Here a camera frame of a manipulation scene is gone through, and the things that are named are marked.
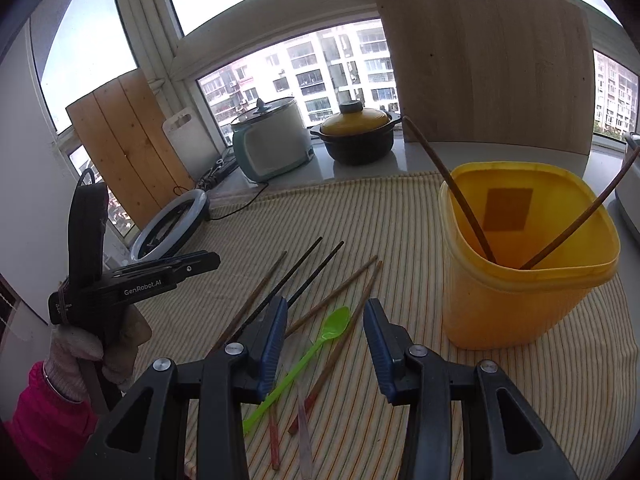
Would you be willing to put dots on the green plastic spoon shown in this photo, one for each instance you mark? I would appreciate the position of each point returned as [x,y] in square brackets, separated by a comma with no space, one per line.
[330,325]

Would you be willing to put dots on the yellow plastic container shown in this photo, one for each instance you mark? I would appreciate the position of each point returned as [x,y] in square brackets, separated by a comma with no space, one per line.
[500,310]

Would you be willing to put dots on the large light wood board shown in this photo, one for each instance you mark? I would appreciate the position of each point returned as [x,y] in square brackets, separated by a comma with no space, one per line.
[480,60]

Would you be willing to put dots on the clear plastic spoon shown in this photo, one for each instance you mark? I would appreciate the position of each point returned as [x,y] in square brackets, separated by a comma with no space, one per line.
[305,440]

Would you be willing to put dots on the person's left forearm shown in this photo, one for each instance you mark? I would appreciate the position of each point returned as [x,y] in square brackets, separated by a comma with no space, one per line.
[45,430]

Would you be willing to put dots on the black pot with yellow lid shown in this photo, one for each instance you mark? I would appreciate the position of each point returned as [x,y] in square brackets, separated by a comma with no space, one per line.
[355,140]

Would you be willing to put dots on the striped yellow cloth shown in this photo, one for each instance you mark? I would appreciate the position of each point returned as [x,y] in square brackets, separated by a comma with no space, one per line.
[390,210]

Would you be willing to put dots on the brown chopstick with red end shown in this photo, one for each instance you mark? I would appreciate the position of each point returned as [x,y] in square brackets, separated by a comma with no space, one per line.
[274,440]
[350,320]

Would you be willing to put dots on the pine plank board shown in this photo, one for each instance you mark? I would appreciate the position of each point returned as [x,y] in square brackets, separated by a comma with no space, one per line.
[125,150]

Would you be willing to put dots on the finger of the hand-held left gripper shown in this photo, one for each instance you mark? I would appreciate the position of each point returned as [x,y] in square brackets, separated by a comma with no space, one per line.
[185,265]

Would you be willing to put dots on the person's left hand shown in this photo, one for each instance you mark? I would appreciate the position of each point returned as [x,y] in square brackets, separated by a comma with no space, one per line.
[75,352]

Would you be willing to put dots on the white and teal rice cooker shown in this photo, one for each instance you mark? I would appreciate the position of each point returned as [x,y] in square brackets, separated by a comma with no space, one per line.
[270,145]

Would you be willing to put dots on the white floral slow cooker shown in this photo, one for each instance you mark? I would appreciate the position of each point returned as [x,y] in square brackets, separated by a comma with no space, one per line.
[631,205]

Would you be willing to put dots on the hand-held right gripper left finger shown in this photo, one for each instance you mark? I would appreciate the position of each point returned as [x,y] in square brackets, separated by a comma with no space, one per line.
[272,355]

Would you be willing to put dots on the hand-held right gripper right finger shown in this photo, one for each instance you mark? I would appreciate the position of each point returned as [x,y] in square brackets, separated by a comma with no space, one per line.
[380,355]

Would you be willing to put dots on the white plastic cutting board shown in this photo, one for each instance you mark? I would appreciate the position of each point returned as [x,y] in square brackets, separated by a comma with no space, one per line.
[192,145]

